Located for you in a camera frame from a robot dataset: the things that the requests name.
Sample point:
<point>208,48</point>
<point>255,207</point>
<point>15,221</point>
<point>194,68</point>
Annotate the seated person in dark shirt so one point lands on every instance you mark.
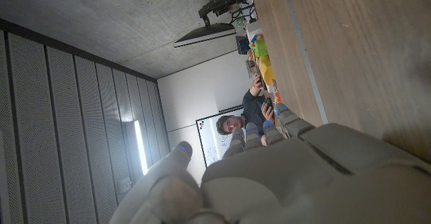
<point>252,111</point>

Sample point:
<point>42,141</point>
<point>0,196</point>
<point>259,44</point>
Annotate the yellow cylinder container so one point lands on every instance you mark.
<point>266,71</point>

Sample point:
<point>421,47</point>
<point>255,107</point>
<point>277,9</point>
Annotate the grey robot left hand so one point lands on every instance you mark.
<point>303,177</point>

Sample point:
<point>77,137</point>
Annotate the large white cube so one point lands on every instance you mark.
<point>253,30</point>

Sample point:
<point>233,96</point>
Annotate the grey wall box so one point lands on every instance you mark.
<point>125,184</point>

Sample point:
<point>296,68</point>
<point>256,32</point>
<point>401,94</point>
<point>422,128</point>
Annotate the black computer mouse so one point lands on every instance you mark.
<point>268,102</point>

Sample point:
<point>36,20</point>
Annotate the white strip light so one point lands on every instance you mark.
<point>140,146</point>

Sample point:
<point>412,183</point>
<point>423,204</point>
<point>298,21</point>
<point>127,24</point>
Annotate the black computer monitor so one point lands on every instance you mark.
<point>205,34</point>

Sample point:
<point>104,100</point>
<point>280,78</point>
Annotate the orange snack packet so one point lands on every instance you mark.
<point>277,98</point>

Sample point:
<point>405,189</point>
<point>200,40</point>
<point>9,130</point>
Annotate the green cube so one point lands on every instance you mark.
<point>261,48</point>

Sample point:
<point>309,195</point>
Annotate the black framed whiteboard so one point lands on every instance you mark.
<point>210,140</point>

